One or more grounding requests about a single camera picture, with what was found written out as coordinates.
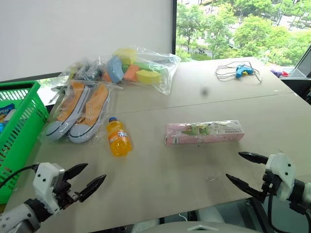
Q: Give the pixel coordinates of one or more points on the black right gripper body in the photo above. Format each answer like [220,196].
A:
[270,182]

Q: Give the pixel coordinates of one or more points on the purple and red scissors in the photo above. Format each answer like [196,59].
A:
[279,72]

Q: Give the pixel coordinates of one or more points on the clear plastic sneaker bag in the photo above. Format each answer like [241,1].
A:
[111,109]

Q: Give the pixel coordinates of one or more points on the blue snack packet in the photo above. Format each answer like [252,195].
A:
[5,114]

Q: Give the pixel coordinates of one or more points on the clear bag of dark items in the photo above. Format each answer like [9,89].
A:
[85,69]

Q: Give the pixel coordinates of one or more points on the blue foam block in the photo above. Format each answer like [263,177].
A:
[114,69]

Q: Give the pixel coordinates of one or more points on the large orange foam block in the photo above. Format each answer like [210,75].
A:
[131,72]

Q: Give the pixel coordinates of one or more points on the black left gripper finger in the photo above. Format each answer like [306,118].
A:
[93,185]
[75,170]

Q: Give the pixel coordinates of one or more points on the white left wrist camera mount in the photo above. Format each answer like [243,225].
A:
[46,184]

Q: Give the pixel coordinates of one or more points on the clear plastic foam block bag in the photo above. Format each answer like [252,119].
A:
[167,72]

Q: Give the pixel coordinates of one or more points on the bright yellow foam block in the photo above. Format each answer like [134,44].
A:
[148,77]

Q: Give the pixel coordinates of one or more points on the pale yellow foam block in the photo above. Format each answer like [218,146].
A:
[125,54]

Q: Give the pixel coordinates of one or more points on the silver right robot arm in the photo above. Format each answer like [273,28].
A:
[301,196]

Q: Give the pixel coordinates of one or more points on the black window frame post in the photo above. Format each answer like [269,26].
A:
[174,26]

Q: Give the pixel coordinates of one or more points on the orange soda bottle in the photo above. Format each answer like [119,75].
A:
[119,139]

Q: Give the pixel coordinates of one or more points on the green foam block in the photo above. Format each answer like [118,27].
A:
[145,66]

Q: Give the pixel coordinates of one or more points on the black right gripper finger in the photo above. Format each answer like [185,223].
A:
[253,157]
[244,185]

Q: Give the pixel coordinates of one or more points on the green plastic basket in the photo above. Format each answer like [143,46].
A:
[24,126]

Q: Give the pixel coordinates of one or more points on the pink rectangular carton box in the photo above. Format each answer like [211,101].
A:
[204,133]

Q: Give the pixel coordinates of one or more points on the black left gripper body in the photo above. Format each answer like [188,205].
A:
[63,191]

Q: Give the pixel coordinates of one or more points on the blue glue gun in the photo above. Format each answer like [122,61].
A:
[243,70]

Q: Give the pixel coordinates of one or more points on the white roller blind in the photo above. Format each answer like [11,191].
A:
[85,31]

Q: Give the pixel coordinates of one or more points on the orange canvas sneaker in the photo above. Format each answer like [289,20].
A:
[91,116]
[66,109]

